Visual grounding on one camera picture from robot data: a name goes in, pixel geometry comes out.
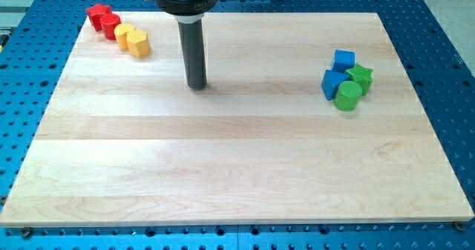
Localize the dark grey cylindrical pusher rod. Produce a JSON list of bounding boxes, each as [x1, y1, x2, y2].
[[178, 20, 207, 90]]

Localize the blue triangle block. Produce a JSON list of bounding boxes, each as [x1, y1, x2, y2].
[[321, 70, 350, 101]]

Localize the green cylinder block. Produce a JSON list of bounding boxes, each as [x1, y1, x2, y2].
[[334, 81, 362, 112]]

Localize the light wooden board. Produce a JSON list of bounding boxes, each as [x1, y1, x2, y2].
[[1, 12, 474, 228]]

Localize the blue cube block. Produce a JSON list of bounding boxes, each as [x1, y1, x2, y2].
[[332, 50, 356, 73]]

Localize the yellow hexagon block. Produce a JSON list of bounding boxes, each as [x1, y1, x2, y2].
[[126, 30, 151, 58]]

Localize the green star block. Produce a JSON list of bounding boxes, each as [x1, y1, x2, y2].
[[345, 63, 373, 96]]

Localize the yellow cylinder block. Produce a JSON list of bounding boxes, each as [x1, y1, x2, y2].
[[114, 23, 136, 50]]

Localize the red cylinder block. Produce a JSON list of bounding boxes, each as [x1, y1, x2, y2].
[[100, 13, 121, 40]]

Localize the red star block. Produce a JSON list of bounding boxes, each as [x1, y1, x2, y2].
[[86, 3, 112, 31]]

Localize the blue perforated metal table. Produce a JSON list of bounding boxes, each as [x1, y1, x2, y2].
[[1, 0, 474, 249]]

